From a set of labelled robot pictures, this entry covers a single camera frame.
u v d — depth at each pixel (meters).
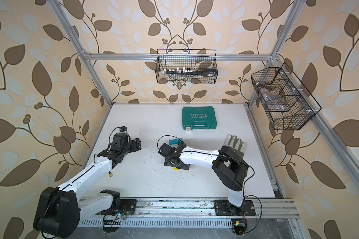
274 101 0.70
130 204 0.75
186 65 0.96
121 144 0.66
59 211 0.40
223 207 0.74
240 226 0.72
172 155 0.63
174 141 0.97
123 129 0.77
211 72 0.82
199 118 1.05
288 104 0.73
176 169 0.75
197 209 0.75
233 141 0.99
